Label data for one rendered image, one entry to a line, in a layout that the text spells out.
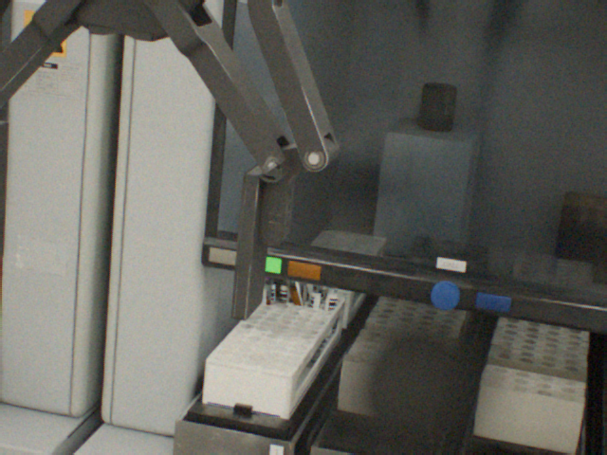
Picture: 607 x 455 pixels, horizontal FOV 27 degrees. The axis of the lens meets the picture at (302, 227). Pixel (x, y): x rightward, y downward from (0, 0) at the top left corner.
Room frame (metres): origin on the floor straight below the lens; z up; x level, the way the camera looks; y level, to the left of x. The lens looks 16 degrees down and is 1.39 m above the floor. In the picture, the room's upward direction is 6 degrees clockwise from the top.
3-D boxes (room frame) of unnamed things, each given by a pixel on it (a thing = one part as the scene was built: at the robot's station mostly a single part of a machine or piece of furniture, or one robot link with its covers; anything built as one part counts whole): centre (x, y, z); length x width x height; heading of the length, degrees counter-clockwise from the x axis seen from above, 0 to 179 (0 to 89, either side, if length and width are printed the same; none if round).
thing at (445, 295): (1.26, -0.16, 0.98); 0.03 x 0.01 x 0.03; 78
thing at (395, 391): (1.29, -0.12, 0.85); 0.12 x 0.02 x 0.06; 79
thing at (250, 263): (0.56, 0.02, 1.22); 0.03 x 0.01 x 0.07; 168
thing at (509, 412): (1.26, -0.27, 0.85); 0.12 x 0.02 x 0.06; 77
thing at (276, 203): (0.56, 0.00, 1.25); 0.03 x 0.01 x 0.05; 78
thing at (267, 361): (1.42, 0.01, 0.83); 0.30 x 0.10 x 0.06; 168
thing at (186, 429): (1.55, -0.02, 0.78); 0.73 x 0.14 x 0.09; 168
